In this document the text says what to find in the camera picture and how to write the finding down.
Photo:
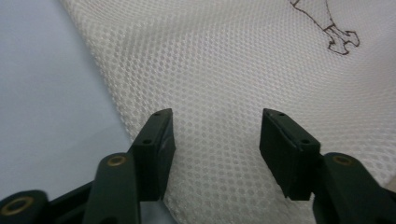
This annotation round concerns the white mesh cloth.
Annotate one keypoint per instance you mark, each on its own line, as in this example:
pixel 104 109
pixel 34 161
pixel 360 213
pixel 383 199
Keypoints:
pixel 236 77

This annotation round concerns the pale blue table mat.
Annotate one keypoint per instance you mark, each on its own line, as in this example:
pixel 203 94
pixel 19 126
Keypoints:
pixel 40 93

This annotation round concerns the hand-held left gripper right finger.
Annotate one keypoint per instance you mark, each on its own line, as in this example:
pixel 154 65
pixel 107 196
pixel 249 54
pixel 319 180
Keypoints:
pixel 289 155

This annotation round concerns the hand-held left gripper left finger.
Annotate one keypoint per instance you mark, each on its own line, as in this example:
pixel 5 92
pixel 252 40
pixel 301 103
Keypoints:
pixel 155 155

